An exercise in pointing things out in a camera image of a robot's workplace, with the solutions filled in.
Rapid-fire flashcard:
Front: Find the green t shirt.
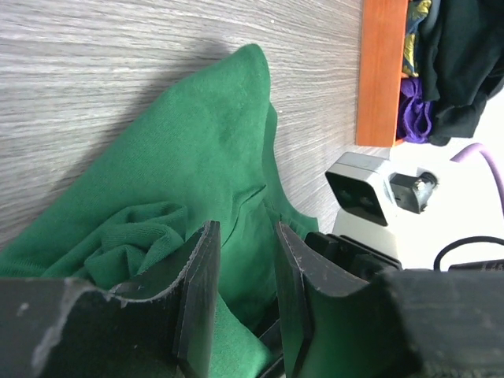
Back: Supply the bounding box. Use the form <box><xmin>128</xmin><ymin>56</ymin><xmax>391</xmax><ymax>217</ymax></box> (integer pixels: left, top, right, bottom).
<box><xmin>1</xmin><ymin>44</ymin><xmax>318</xmax><ymax>377</ymax></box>

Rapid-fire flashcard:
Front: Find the black t shirt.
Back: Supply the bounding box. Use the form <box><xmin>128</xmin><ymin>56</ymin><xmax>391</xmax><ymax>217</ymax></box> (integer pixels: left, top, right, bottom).
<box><xmin>421</xmin><ymin>1</ymin><xmax>503</xmax><ymax>146</ymax></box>

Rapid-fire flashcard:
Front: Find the patterned cloth in tray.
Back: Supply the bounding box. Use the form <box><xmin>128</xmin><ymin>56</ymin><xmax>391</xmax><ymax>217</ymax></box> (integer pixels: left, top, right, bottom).
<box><xmin>402</xmin><ymin>0</ymin><xmax>432</xmax><ymax>77</ymax></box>

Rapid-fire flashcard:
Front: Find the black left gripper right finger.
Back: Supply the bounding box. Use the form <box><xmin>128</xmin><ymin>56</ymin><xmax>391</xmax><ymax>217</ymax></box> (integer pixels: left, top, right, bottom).
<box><xmin>275</xmin><ymin>224</ymin><xmax>503</xmax><ymax>377</ymax></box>

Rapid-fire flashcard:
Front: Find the orange tray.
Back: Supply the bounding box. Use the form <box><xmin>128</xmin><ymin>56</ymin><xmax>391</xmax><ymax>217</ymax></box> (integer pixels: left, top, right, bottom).
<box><xmin>355</xmin><ymin>0</ymin><xmax>408</xmax><ymax>148</ymax></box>

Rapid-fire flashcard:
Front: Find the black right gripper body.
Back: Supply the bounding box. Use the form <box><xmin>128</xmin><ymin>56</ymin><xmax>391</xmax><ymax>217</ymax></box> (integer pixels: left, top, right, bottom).
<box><xmin>258</xmin><ymin>232</ymin><xmax>402</xmax><ymax>377</ymax></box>

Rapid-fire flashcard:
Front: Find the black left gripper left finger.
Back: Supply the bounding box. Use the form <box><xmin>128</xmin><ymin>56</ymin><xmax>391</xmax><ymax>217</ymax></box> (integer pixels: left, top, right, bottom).
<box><xmin>1</xmin><ymin>221</ymin><xmax>221</xmax><ymax>377</ymax></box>

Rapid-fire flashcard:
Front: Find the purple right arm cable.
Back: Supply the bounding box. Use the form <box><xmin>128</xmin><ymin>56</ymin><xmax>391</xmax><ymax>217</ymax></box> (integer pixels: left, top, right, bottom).
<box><xmin>449</xmin><ymin>143</ymin><xmax>504</xmax><ymax>221</ymax></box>

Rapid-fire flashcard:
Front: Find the purple t shirt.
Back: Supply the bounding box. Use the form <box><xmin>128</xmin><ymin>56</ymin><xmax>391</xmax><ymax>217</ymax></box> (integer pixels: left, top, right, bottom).
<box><xmin>396</xmin><ymin>77</ymin><xmax>433</xmax><ymax>144</ymax></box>

